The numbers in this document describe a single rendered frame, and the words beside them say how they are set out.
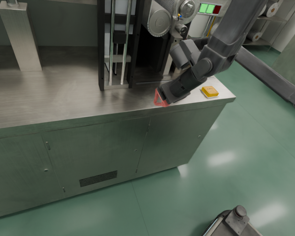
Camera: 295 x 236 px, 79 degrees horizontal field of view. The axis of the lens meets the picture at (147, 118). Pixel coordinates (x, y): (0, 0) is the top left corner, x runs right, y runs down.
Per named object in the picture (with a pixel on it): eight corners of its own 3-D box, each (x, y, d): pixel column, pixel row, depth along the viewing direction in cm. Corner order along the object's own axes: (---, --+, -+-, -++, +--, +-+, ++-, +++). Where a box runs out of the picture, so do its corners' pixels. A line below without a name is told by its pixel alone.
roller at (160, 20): (146, 35, 87) (151, 8, 79) (130, 17, 103) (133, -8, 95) (167, 36, 92) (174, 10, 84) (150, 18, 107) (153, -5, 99)
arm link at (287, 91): (315, 101, 65) (319, 101, 57) (299, 113, 68) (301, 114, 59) (228, 37, 82) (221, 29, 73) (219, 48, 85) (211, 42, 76)
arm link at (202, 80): (201, 83, 46) (213, 77, 49) (188, 59, 46) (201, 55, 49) (184, 93, 51) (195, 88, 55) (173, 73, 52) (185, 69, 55)
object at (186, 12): (181, 20, 86) (180, 4, 80) (180, 19, 87) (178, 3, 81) (195, 14, 86) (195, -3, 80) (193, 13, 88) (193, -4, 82)
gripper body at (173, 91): (157, 87, 56) (171, 75, 50) (178, 79, 61) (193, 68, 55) (167, 105, 55) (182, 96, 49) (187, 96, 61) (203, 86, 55)
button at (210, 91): (207, 97, 98) (209, 93, 96) (200, 89, 102) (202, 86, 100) (217, 96, 100) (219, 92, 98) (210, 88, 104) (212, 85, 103)
